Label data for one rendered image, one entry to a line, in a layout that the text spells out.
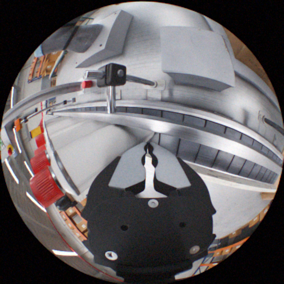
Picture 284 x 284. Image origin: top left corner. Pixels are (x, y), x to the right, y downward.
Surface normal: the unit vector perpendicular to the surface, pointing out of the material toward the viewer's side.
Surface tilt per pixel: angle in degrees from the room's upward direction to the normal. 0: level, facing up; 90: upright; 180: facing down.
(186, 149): 0
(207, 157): 0
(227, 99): 0
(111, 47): 90
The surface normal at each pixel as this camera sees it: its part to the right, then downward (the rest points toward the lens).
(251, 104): -0.51, 0.40
